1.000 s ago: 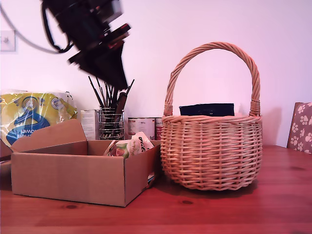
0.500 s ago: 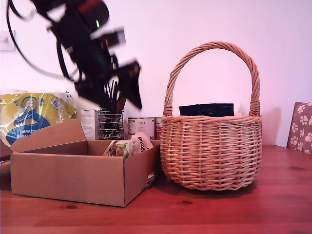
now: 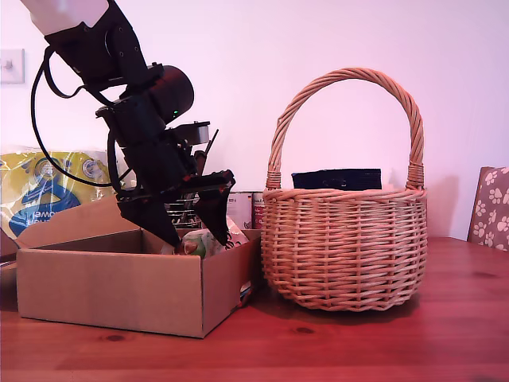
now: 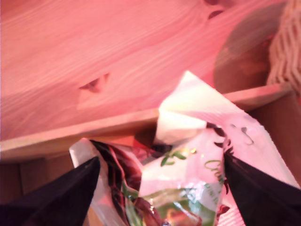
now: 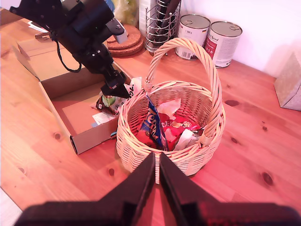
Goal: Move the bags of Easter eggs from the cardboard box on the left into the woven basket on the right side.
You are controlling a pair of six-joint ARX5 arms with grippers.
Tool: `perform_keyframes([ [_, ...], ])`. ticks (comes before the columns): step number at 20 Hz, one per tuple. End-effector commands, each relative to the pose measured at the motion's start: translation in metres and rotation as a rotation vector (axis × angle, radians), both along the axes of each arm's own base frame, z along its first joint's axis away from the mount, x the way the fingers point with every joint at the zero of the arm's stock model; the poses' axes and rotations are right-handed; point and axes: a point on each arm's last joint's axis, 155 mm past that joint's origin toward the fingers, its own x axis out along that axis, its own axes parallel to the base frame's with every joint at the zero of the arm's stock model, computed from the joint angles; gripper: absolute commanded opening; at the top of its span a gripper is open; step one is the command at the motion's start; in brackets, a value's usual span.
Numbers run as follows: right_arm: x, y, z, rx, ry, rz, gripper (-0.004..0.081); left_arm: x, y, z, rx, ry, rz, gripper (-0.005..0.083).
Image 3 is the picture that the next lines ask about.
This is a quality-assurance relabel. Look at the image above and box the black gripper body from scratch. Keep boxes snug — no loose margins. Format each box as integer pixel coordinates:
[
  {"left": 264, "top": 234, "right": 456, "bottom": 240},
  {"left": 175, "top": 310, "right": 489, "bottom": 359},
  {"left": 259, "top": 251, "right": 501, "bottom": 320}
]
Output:
[{"left": 115, "top": 134, "right": 237, "bottom": 205}]

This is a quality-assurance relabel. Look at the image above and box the white green egg bag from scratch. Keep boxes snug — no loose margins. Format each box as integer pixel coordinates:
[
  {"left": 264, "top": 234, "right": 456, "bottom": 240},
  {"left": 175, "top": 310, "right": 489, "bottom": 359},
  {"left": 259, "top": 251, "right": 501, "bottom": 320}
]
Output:
[{"left": 161, "top": 216, "right": 250, "bottom": 260}]

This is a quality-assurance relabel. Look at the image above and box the dark blue egg bag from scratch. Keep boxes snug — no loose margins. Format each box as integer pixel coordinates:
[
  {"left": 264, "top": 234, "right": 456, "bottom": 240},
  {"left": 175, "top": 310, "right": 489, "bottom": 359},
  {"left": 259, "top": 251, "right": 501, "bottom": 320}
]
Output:
[{"left": 291, "top": 168, "right": 383, "bottom": 192}]

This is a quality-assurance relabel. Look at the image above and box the open brown cardboard box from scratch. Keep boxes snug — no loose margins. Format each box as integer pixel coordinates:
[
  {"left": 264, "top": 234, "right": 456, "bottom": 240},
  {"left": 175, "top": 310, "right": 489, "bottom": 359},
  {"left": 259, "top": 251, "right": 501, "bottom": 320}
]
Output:
[{"left": 15, "top": 197, "right": 263, "bottom": 339}]

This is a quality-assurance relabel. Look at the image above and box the tin can white label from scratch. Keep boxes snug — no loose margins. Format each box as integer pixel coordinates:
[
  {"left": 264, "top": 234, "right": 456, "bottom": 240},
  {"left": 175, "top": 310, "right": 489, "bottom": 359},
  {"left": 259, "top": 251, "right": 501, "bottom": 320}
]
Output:
[{"left": 227, "top": 191, "right": 255, "bottom": 230}]

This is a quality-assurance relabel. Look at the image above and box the tin can red label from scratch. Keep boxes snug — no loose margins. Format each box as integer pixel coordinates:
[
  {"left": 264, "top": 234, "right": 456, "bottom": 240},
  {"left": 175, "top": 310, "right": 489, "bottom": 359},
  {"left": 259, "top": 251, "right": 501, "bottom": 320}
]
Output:
[{"left": 252, "top": 191, "right": 266, "bottom": 230}]

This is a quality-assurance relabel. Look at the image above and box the thin black stick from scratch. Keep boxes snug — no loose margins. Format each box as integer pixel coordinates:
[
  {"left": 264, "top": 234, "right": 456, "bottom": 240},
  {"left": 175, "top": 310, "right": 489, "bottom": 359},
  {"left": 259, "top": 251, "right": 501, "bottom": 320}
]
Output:
[{"left": 206, "top": 128, "right": 220, "bottom": 156}]

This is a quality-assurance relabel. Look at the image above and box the blue white card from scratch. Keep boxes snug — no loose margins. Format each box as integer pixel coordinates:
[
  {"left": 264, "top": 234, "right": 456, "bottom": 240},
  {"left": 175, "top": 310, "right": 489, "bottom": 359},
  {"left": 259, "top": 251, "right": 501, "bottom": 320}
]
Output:
[{"left": 238, "top": 281, "right": 255, "bottom": 308}]

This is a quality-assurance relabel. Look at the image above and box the yellow blue kitchen towel pack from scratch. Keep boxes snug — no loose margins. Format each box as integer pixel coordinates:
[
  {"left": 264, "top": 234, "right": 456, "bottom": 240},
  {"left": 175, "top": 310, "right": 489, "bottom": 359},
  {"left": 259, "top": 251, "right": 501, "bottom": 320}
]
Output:
[{"left": 0, "top": 147, "right": 121, "bottom": 240}]

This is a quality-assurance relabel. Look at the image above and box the paw print chair back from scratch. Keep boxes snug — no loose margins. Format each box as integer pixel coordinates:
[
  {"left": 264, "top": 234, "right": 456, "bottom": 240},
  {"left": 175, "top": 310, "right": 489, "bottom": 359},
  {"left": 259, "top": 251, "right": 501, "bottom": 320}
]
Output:
[{"left": 467, "top": 166, "right": 509, "bottom": 252}]

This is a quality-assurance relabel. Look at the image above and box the brown handled tool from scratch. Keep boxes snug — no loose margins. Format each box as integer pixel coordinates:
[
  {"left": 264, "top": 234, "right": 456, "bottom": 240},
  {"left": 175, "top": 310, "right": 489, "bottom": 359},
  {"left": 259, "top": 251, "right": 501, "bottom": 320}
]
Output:
[{"left": 192, "top": 150, "right": 208, "bottom": 178}]

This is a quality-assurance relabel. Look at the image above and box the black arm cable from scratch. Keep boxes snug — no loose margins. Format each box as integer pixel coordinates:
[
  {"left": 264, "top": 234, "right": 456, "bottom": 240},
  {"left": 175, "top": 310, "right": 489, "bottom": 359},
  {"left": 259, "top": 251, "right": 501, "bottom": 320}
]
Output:
[
  {"left": 30, "top": 49, "right": 136, "bottom": 193},
  {"left": 45, "top": 47, "right": 105, "bottom": 99}
]

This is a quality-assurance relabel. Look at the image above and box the woven wicker basket with handle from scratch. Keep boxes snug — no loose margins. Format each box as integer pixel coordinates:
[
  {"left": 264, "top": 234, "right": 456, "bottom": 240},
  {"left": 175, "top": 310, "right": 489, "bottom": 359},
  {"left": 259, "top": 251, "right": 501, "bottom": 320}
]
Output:
[{"left": 260, "top": 67, "right": 429, "bottom": 313}]

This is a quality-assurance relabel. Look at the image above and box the white wall light switch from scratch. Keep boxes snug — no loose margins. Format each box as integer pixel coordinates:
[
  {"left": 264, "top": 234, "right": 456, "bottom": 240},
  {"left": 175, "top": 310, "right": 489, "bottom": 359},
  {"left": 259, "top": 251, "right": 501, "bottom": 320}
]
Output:
[{"left": 0, "top": 48, "right": 26, "bottom": 85}]

